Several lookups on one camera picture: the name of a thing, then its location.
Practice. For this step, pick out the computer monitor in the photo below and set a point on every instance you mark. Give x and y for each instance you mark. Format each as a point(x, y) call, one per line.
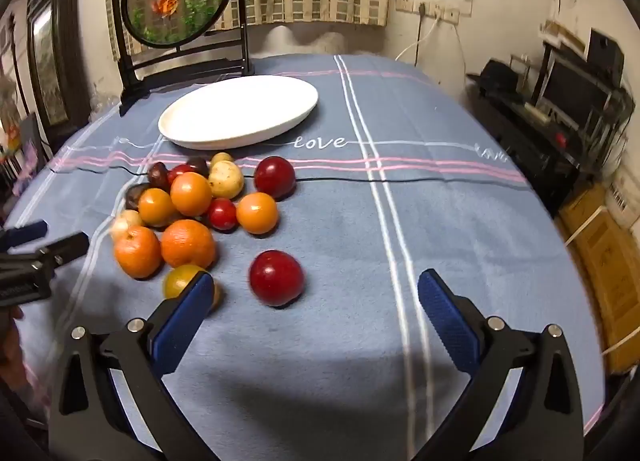
point(570, 91)

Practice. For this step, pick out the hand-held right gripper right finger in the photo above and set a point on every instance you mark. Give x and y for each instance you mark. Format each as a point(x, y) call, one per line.
point(447, 321)

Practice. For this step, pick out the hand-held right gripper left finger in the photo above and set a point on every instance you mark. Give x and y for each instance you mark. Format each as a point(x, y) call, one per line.
point(185, 321)

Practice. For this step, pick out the blue plaid tablecloth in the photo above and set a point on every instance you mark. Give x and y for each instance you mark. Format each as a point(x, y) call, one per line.
point(325, 241)

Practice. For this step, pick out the black speaker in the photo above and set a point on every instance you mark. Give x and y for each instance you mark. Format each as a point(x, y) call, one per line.
point(605, 53)

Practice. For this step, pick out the black hat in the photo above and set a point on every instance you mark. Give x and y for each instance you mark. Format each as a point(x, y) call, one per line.
point(492, 76)

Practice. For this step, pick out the white oval plate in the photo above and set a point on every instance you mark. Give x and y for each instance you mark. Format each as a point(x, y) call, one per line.
point(239, 111)

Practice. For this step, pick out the small orange tangerine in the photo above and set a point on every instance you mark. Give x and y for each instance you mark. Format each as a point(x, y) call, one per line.
point(256, 212)
point(156, 207)
point(190, 194)

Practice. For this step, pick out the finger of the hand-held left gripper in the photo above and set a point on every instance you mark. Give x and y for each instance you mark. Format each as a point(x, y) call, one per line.
point(60, 250)
point(25, 234)

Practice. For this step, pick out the yellow-green round fruit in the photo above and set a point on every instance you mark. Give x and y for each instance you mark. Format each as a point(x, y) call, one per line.
point(177, 281)

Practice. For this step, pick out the large dark red plum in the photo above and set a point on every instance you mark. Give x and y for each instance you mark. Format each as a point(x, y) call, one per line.
point(274, 177)
point(276, 277)

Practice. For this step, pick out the black desk rack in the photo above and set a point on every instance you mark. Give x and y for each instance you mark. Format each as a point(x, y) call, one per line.
point(525, 141)

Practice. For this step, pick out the large pale yellow potato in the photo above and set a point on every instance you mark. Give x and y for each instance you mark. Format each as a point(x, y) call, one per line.
point(226, 179)

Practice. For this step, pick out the large orange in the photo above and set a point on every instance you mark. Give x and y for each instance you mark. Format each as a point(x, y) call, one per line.
point(188, 244)
point(138, 251)

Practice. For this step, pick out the white wall outlet strip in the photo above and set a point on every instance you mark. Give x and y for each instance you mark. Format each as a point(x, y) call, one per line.
point(440, 13)

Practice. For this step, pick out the person's left hand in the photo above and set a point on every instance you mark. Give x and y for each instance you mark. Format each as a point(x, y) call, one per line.
point(10, 351)

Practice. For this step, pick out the small flat cardboard box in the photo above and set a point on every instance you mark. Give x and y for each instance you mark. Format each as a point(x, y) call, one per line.
point(565, 33)

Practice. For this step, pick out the small red tomato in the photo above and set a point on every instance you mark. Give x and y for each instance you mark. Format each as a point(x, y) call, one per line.
point(178, 172)
point(222, 215)

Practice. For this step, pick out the white chair back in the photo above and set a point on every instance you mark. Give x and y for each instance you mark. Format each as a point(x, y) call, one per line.
point(300, 43)

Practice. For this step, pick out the small yellow potato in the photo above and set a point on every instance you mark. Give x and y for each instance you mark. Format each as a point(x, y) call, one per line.
point(221, 159)

